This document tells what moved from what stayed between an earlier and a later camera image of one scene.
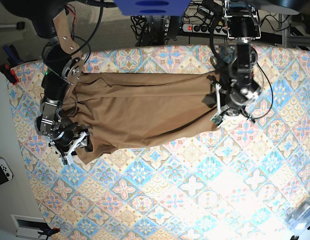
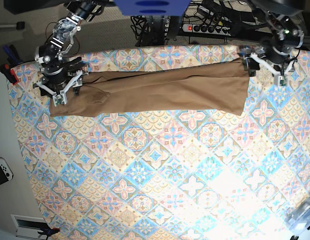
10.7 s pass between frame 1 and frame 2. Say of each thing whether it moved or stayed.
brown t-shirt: moved
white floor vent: stayed
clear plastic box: stayed
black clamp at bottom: stayed
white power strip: stayed
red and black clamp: stayed
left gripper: moved
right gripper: moved
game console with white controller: stayed
